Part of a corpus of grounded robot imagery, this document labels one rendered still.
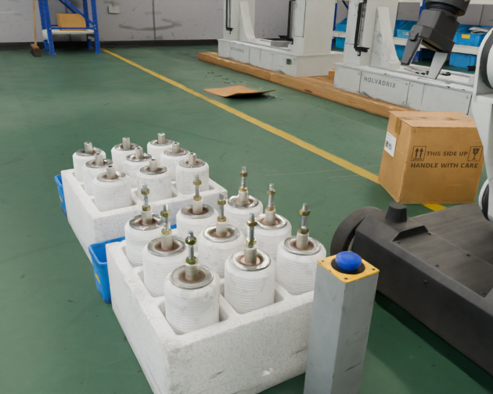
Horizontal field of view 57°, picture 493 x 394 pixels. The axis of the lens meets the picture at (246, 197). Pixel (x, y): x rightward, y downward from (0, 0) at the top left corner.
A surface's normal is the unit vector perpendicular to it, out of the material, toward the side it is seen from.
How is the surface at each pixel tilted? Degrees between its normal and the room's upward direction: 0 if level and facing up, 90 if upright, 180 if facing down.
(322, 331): 90
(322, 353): 90
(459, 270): 0
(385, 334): 0
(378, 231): 45
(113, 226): 90
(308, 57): 90
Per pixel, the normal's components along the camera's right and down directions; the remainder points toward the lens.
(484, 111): -0.87, 0.33
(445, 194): 0.07, 0.40
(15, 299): 0.03, -0.92
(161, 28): 0.47, 0.36
